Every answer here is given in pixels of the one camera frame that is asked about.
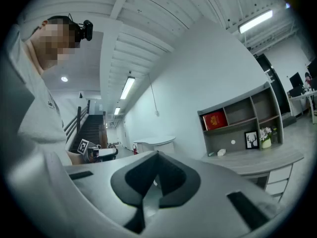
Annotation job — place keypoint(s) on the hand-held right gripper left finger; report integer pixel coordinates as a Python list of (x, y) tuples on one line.
[(86, 202)]

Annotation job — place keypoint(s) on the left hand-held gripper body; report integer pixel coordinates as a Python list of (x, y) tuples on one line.
[(85, 149)]

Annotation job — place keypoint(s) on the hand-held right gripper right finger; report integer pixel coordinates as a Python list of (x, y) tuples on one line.
[(210, 207)]

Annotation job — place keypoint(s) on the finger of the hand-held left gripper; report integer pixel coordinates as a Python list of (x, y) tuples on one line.
[(107, 152)]

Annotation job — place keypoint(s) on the red book with gold ornament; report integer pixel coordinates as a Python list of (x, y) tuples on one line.
[(215, 121)]

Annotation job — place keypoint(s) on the grey wooden shelf unit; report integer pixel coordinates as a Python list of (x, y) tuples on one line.
[(266, 108)]

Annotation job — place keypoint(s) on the person's left forearm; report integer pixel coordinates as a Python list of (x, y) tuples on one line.
[(74, 159)]

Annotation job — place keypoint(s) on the black rectangular panel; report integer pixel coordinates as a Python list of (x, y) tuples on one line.
[(296, 80)]

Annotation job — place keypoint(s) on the dark staircase with railing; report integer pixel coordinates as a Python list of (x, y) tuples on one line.
[(89, 130)]

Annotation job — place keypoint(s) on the red fire extinguisher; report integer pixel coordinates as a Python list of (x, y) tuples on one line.
[(135, 149)]

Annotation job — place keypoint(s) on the ceiling strip light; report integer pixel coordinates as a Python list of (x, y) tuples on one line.
[(255, 21), (127, 87), (117, 111)]

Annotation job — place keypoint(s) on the small white packet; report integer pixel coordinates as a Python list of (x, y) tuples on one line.
[(221, 152)]

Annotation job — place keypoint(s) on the person's grey sweatshirt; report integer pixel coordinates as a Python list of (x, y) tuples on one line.
[(37, 108)]

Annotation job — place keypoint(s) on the round ceiling light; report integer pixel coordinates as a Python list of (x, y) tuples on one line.
[(64, 78)]

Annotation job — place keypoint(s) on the framed deer picture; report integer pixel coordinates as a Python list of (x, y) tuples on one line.
[(251, 140)]

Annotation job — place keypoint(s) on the white flowers in white pot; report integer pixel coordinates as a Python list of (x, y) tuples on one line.
[(266, 142)]

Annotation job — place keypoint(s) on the clear glass vase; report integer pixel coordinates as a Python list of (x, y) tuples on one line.
[(274, 136)]

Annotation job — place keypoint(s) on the person's head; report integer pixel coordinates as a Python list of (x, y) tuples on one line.
[(49, 48)]

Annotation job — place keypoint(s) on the black door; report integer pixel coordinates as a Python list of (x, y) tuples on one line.
[(275, 88)]

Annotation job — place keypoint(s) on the white office table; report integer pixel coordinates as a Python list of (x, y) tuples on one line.
[(307, 94)]

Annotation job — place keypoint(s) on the black head-worn camera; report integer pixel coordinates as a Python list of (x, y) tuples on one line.
[(87, 30)]

